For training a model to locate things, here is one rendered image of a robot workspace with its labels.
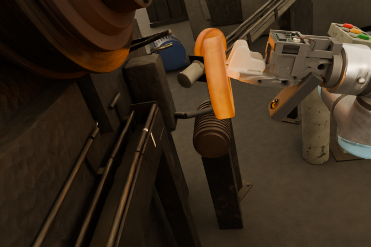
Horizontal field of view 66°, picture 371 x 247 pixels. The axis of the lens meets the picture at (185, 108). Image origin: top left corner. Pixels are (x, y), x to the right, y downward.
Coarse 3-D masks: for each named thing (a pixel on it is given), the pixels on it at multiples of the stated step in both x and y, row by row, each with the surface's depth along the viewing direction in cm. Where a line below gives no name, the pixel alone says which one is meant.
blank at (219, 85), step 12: (216, 36) 52; (204, 48) 49; (216, 48) 48; (204, 60) 48; (216, 60) 47; (216, 72) 47; (216, 84) 47; (228, 84) 49; (216, 96) 48; (228, 96) 48; (216, 108) 49; (228, 108) 49
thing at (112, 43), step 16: (48, 0) 34; (64, 0) 36; (80, 0) 38; (96, 0) 41; (64, 16) 36; (80, 16) 40; (96, 16) 41; (112, 16) 46; (128, 16) 53; (80, 32) 39; (96, 32) 44; (112, 32) 48; (128, 32) 58; (96, 48) 45; (112, 48) 49
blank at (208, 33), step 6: (204, 30) 100; (210, 30) 99; (216, 30) 102; (198, 36) 99; (204, 36) 98; (210, 36) 100; (222, 36) 105; (198, 42) 98; (198, 48) 98; (198, 54) 99
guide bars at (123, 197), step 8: (152, 112) 72; (144, 136) 64; (136, 152) 59; (136, 160) 57; (136, 168) 56; (128, 176) 54; (128, 184) 52; (128, 192) 51; (120, 200) 49; (120, 208) 48; (120, 216) 47; (112, 224) 46; (120, 224) 48; (112, 232) 45; (112, 240) 44
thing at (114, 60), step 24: (0, 0) 32; (24, 0) 32; (0, 24) 34; (24, 24) 34; (48, 24) 35; (24, 48) 38; (48, 48) 38; (72, 48) 40; (72, 72) 49; (96, 72) 46
